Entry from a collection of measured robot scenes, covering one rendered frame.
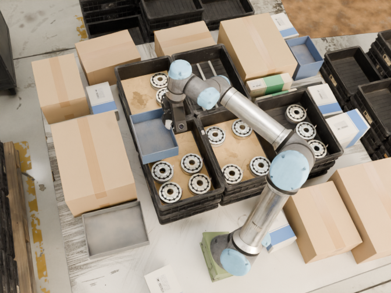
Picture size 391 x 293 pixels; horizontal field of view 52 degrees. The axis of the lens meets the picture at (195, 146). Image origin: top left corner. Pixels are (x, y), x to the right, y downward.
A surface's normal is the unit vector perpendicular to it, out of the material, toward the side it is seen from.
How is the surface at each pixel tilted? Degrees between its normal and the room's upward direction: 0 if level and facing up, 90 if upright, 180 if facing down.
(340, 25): 4
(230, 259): 63
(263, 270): 0
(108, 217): 0
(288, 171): 48
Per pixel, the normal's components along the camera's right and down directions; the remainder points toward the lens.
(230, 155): 0.07, -0.49
